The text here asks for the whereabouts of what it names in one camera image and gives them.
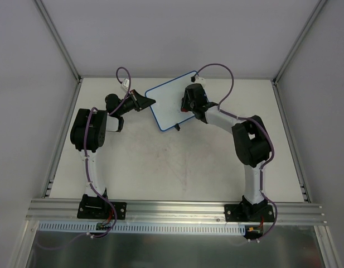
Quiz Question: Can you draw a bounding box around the blue-framed whiteboard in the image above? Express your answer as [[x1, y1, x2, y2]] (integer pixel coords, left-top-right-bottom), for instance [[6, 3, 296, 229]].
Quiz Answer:
[[144, 70, 197, 132]]

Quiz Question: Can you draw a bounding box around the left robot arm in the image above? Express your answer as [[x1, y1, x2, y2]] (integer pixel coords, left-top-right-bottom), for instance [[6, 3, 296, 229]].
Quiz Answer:
[[70, 89, 156, 221]]

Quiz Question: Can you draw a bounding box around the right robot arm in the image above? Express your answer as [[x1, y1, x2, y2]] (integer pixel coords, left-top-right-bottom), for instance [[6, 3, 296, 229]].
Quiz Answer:
[[181, 83, 274, 222]]

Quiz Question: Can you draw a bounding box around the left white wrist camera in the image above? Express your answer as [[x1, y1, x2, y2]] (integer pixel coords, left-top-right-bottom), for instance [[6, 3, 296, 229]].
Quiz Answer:
[[121, 78, 130, 92]]

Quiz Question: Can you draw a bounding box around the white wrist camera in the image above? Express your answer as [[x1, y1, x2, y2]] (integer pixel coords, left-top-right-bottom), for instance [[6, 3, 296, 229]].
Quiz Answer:
[[191, 74, 206, 88], [121, 78, 130, 92]]

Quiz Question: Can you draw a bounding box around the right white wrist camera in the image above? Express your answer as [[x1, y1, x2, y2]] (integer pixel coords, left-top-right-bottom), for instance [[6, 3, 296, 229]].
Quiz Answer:
[[191, 74, 206, 88]]

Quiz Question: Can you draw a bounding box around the right aluminium frame post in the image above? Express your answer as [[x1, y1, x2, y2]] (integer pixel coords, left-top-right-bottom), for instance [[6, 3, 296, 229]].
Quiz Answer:
[[272, 0, 328, 85]]

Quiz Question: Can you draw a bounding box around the aluminium frame post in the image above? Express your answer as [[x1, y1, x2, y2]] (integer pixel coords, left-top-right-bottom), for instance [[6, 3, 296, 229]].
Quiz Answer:
[[33, 0, 81, 82], [272, 0, 328, 85]]

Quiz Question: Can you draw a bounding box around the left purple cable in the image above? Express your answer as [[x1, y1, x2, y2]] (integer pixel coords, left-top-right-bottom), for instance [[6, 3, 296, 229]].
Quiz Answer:
[[35, 66, 133, 250]]

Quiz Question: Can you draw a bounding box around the left aluminium frame post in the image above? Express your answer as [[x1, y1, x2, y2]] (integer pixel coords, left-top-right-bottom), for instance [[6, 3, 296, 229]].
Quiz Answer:
[[33, 0, 81, 82]]

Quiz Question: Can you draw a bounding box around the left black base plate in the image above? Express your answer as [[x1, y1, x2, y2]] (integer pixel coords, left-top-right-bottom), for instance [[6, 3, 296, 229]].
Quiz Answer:
[[77, 194, 127, 220]]

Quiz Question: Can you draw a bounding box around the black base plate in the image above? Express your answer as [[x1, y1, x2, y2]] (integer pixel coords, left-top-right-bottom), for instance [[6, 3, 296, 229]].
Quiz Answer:
[[224, 196, 275, 223], [77, 194, 127, 220]]

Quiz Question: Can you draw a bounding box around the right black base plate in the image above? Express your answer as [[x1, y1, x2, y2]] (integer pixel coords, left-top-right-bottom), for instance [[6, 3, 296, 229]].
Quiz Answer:
[[224, 196, 275, 223]]

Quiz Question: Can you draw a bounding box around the white slotted cable duct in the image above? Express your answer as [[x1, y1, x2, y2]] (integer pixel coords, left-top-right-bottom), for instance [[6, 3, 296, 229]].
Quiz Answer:
[[38, 221, 246, 236]]

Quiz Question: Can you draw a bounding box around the aluminium mounting rail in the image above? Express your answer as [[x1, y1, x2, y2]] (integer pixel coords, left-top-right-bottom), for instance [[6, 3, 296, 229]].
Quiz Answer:
[[25, 198, 328, 226]]

